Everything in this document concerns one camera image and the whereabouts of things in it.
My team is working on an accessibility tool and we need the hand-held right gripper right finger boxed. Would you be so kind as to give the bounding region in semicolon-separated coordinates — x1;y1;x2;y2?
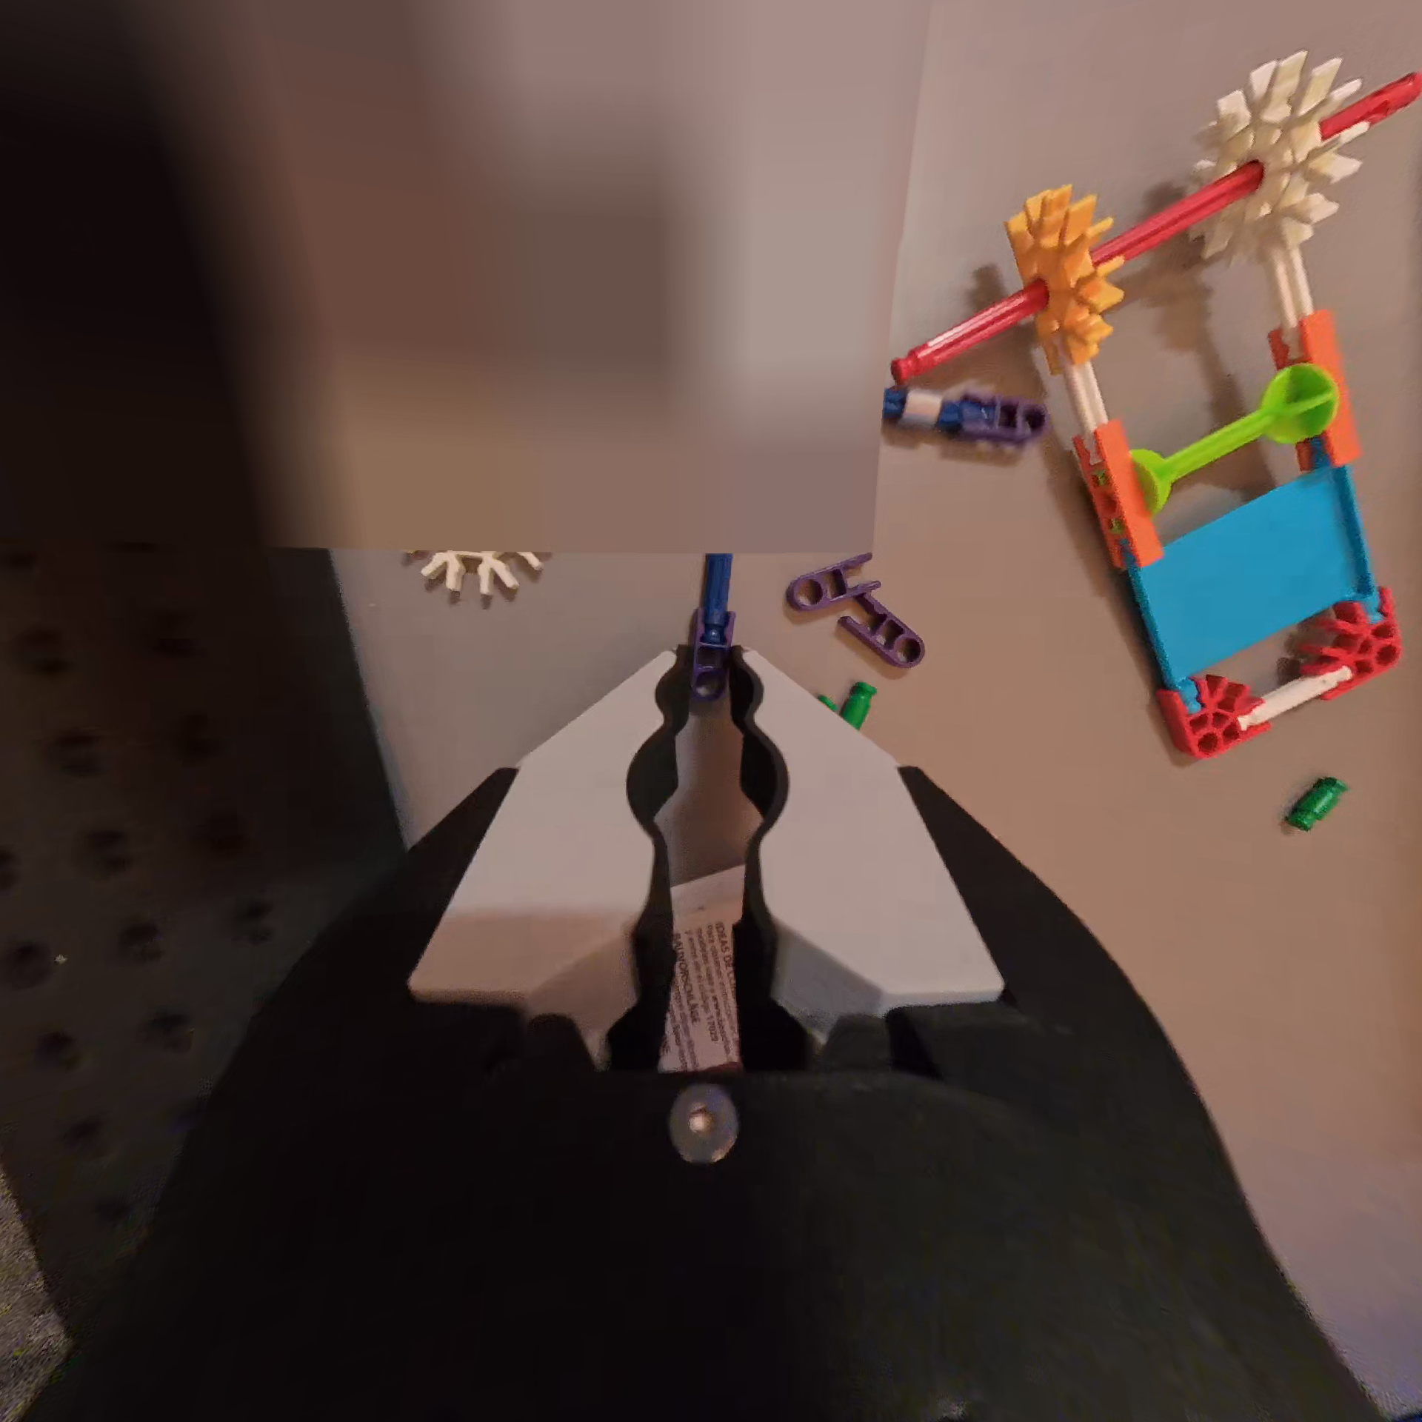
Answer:
727;648;1005;1071

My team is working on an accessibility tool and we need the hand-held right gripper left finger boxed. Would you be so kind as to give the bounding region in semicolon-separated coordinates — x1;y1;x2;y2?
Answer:
409;650;696;1071

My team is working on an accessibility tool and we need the purple clip connector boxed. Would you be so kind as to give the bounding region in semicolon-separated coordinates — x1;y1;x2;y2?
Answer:
785;553;881;616
956;391;1051;446
690;610;739;702
838;596;927;672

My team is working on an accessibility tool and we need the illustrated instruction booklet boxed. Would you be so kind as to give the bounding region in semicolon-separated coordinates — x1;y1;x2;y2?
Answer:
657;867;748;1074

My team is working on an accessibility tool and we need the large white snowflake connector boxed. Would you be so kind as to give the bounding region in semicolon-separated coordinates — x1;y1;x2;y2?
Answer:
406;548;547;607

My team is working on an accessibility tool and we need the black perforated board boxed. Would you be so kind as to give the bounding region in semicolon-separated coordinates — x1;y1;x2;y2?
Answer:
0;545;406;1322

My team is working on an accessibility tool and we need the colourful toy car frame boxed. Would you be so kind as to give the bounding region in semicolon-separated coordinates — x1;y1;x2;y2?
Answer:
887;50;1422;759

